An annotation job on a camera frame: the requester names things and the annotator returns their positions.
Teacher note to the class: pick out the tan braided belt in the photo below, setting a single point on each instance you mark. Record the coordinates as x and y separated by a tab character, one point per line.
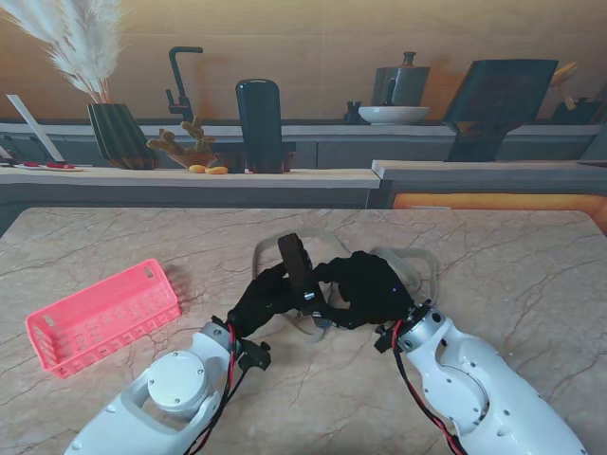
256	270

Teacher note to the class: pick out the dark brown braided belt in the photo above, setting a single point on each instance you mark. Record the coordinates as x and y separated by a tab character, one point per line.
294	265

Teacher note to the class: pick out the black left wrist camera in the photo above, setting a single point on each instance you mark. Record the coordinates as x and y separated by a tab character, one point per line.
256	358

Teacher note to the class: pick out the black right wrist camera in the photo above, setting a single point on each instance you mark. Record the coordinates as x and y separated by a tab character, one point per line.
384	341

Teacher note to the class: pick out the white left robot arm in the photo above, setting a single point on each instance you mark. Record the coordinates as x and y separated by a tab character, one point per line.
175	379

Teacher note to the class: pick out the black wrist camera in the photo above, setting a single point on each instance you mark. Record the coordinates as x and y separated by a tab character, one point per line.
256	358
384	341

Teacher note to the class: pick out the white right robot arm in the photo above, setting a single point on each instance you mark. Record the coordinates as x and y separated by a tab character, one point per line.
455	369

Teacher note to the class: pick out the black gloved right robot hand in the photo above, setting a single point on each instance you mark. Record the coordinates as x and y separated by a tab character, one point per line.
374	289

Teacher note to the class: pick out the pink plastic storage basket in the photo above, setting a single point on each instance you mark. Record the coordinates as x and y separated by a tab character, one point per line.
95	327

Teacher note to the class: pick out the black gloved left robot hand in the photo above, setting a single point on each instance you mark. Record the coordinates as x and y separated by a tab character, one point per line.
265	298

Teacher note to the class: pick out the printed kitchen scene backdrop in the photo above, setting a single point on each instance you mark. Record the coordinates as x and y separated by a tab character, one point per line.
303	28

